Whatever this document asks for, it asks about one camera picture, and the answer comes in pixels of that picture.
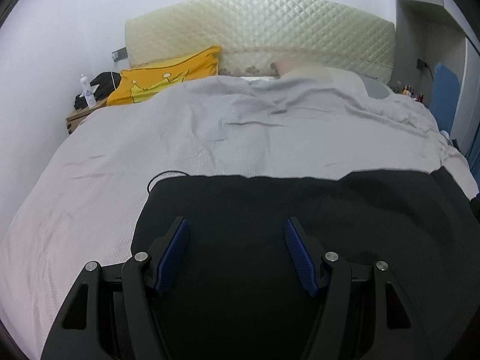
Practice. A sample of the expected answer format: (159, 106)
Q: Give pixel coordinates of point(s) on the blue board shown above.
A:
(445, 95)

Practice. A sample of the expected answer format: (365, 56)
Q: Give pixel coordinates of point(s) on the wall power outlet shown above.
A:
(119, 54)

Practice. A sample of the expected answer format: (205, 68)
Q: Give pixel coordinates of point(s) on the grey bed sheet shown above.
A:
(85, 204)

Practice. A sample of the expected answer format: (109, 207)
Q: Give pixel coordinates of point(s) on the patchwork pillow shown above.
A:
(348, 81)

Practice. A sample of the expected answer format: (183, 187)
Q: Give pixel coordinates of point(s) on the black large jacket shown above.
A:
(236, 293)

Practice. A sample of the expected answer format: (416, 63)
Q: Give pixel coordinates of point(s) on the grey wardrobe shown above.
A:
(433, 32)

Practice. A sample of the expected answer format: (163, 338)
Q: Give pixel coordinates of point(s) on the white plastic bottle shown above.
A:
(87, 92)

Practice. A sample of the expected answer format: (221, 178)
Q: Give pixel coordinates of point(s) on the wooden nightstand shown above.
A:
(77, 117)

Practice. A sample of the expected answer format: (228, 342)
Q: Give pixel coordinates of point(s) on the small bottles group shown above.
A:
(408, 90)

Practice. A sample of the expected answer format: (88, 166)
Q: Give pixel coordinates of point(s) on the yellow pillow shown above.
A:
(142, 83)

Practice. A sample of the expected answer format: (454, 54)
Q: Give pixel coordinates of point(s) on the black item on nightstand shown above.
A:
(103, 85)

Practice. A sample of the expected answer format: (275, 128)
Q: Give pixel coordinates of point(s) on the cream quilted headboard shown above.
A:
(253, 34)

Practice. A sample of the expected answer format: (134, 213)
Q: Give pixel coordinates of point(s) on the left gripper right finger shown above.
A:
(364, 311)

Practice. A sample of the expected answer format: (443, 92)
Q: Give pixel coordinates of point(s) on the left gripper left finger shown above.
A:
(109, 311)

